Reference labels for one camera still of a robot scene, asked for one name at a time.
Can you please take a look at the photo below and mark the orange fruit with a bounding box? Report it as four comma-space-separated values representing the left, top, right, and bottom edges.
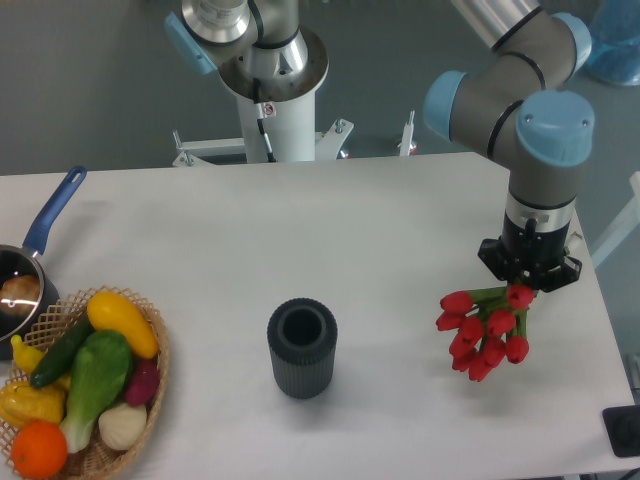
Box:
10, 421, 68, 479

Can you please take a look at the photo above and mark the yellow squash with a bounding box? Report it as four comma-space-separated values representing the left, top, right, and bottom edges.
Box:
86, 291, 159, 360

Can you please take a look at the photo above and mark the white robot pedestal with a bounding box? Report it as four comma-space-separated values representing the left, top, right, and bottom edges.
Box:
171, 74, 419, 168

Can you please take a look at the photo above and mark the woven wicker basket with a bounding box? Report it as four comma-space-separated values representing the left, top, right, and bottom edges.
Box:
23, 286, 170, 479

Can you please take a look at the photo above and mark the blue plastic bag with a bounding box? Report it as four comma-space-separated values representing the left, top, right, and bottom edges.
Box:
586, 0, 639, 87

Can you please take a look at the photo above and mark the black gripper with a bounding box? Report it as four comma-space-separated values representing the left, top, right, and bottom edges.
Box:
478, 215, 582, 293

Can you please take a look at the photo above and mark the dark green cucumber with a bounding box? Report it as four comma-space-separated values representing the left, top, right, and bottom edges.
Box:
30, 315, 94, 388

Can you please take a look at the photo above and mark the green leafy cabbage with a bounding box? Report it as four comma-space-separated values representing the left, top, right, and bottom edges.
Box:
60, 330, 132, 454

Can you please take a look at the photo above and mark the black device at edge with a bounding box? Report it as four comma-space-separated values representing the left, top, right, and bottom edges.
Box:
602, 405, 640, 458

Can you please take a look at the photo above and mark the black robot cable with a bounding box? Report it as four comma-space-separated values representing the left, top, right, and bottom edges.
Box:
251, 77, 278, 164

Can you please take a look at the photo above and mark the purple sweet potato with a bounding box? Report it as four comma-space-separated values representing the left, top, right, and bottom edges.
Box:
124, 360, 160, 406

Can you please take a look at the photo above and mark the small yellow banana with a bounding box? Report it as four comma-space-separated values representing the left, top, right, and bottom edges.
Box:
10, 335, 45, 375

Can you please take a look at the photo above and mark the brown bread roll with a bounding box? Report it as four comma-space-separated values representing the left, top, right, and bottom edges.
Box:
1, 275, 41, 318

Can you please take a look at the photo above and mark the yellow corn cob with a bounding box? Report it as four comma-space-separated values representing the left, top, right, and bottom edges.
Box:
1, 381, 66, 430

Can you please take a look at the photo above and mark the grey box at edge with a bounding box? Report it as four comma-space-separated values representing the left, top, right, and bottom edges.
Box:
625, 353, 640, 392

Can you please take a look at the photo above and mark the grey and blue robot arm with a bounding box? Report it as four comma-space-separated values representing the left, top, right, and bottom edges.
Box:
164, 1, 595, 292

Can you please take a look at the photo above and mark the dark grey ribbed vase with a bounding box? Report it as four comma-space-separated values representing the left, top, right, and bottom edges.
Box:
267, 298, 338, 400

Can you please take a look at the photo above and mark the blue handled saucepan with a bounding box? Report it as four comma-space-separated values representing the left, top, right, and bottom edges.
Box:
1, 166, 87, 361

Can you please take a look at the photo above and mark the red tulip bouquet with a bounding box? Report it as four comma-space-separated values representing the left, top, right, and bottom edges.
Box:
435, 284, 537, 382

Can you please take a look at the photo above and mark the white garlic bulb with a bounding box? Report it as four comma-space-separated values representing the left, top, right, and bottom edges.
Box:
98, 403, 147, 451

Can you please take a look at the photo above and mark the white frame bar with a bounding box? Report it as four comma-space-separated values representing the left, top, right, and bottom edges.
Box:
590, 171, 639, 269

